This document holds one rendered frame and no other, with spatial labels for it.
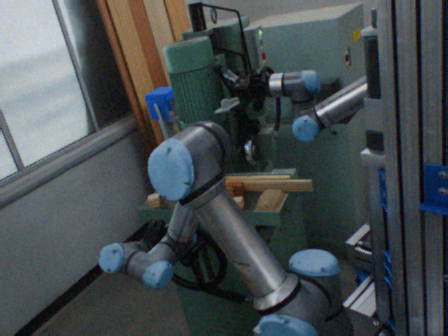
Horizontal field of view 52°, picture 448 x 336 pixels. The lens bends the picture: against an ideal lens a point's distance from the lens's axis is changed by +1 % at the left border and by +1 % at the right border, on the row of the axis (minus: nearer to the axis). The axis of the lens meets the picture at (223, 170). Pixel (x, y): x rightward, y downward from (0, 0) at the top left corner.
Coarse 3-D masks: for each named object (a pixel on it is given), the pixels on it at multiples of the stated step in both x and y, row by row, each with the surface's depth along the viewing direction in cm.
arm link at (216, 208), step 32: (192, 128) 99; (160, 160) 92; (192, 160) 91; (160, 192) 95; (192, 192) 92; (224, 192) 96; (224, 224) 94; (256, 256) 95; (256, 288) 97; (288, 288) 96; (288, 320) 93; (320, 320) 98
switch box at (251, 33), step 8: (248, 32) 181; (256, 32) 181; (248, 40) 183; (256, 40) 182; (248, 48) 184; (256, 48) 183; (264, 48) 190; (256, 56) 184; (256, 64) 186; (264, 64) 190
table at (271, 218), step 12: (156, 192) 197; (252, 192) 179; (288, 192) 173; (144, 204) 188; (168, 204) 184; (252, 204) 170; (288, 204) 172; (144, 216) 186; (156, 216) 183; (168, 216) 181; (252, 216) 166; (264, 216) 164; (276, 216) 162
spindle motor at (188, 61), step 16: (176, 48) 156; (192, 48) 156; (208, 48) 160; (176, 64) 159; (192, 64) 158; (208, 64) 161; (176, 80) 163; (192, 80) 160; (208, 80) 162; (176, 96) 167; (192, 96) 163; (208, 96) 164; (192, 112) 165; (208, 112) 166
